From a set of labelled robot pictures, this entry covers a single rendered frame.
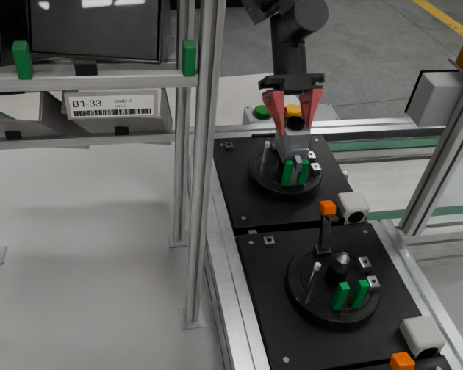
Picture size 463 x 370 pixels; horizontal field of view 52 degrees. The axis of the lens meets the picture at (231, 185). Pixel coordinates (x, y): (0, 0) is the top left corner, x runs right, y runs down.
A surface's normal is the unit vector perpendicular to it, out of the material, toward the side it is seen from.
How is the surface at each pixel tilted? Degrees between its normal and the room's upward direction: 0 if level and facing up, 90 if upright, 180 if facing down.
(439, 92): 90
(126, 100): 90
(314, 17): 49
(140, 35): 65
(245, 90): 0
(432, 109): 90
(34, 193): 0
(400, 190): 0
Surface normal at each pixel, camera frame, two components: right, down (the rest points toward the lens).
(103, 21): 0.07, 0.30
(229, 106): 0.09, -0.73
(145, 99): 0.20, 0.68
